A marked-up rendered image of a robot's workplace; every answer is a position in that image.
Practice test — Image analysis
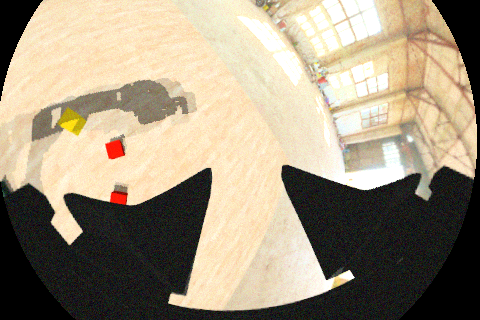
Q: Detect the red cube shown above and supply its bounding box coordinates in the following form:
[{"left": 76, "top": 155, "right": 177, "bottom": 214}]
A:
[
  {"left": 111, "top": 191, "right": 128, "bottom": 205},
  {"left": 105, "top": 140, "right": 125, "bottom": 160}
]

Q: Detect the yellow cube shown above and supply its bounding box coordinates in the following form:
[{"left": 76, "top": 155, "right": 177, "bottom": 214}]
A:
[{"left": 57, "top": 108, "right": 87, "bottom": 136}]

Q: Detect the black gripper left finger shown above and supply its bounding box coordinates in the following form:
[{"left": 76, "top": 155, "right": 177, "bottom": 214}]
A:
[{"left": 63, "top": 167, "right": 213, "bottom": 297}]

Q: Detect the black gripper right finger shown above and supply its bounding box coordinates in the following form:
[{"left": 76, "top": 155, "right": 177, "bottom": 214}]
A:
[{"left": 281, "top": 164, "right": 421, "bottom": 281}]

